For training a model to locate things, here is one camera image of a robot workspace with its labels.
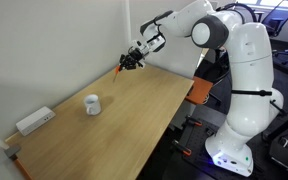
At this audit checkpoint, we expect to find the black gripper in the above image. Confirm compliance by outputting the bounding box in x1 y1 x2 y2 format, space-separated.
119 48 143 70

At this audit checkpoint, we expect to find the orange marker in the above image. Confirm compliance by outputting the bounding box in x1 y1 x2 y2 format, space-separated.
113 65 120 83

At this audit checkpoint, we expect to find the white ceramic mug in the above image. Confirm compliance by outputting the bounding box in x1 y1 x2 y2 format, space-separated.
84 94 101 115

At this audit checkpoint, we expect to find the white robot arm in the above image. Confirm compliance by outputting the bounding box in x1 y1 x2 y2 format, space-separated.
116 0 283 177

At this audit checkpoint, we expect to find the orange chair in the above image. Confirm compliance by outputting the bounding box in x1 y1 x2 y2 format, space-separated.
185 76 213 104

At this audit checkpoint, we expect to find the orange black clamp rear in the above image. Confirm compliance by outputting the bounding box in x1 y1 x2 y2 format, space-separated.
185 116 202 126

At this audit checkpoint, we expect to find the orange black clamp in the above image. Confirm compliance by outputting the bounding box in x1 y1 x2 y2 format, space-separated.
172 140 192 156
185 116 202 126

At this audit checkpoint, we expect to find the white power box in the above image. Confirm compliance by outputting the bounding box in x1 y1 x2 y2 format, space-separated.
16 106 56 136

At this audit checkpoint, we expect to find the orange black clamp front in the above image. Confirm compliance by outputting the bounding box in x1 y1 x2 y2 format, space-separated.
172 140 192 156

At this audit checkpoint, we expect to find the blue office chair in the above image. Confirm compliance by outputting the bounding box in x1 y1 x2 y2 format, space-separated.
261 0 288 37

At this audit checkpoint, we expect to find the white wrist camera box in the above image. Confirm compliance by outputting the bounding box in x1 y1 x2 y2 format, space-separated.
128 40 149 68

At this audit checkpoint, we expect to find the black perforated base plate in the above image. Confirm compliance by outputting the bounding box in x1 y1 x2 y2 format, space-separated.
183 118 254 180

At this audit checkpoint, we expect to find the grey table corner bracket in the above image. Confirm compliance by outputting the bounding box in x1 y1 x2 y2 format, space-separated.
4 144 21 159

